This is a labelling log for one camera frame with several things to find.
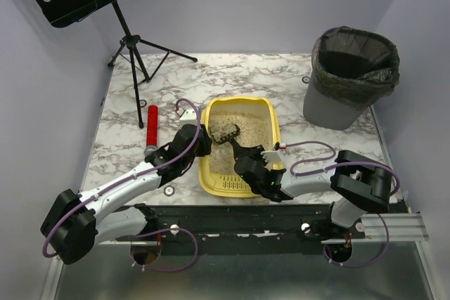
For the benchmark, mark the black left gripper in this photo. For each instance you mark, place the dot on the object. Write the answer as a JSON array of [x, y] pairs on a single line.
[[202, 139]]

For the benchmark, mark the grey ribbed trash can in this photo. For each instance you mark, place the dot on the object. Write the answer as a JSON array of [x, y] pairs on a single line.
[[323, 111]]

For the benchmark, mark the red cylinder tool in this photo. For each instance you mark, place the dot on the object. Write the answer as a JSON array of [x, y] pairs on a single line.
[[152, 130]]

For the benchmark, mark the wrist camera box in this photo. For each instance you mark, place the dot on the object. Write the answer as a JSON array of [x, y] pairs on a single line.
[[276, 155], [187, 116]]

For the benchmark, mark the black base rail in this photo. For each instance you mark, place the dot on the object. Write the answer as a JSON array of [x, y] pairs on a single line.
[[244, 230]]

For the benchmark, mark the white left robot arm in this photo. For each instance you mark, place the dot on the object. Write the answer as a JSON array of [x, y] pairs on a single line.
[[78, 221]]

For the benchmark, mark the black trash bag liner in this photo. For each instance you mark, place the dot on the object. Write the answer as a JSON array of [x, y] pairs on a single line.
[[354, 67]]

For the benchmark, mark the round marker front left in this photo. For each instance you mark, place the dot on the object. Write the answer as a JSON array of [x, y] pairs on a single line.
[[169, 191]]

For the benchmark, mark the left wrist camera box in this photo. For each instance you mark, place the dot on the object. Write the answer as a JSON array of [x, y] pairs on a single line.
[[187, 116]]

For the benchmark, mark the beige cat litter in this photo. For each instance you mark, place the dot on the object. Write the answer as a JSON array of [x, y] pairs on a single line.
[[254, 131]]

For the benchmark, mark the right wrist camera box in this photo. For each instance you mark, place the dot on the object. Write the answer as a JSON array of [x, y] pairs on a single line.
[[276, 155]]

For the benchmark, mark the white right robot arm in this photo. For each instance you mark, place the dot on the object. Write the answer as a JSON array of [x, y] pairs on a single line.
[[364, 185]]

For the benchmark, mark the black slotted litter scoop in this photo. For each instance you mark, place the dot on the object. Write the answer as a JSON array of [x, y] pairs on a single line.
[[228, 136]]

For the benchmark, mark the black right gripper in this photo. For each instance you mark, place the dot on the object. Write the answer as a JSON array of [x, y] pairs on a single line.
[[244, 159]]

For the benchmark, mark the yellow plastic litter box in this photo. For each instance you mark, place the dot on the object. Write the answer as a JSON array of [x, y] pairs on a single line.
[[228, 185]]

